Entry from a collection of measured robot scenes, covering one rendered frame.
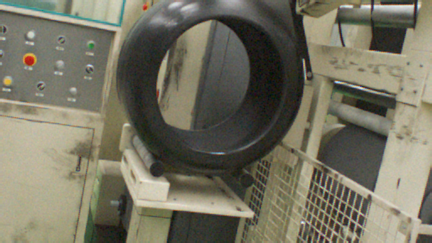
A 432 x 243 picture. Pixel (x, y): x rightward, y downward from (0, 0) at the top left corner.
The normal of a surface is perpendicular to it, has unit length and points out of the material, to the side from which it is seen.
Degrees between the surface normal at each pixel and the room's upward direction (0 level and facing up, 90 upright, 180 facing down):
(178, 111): 90
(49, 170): 90
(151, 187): 90
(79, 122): 90
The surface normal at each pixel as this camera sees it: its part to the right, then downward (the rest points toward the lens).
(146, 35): -0.43, -0.28
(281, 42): 0.37, 0.05
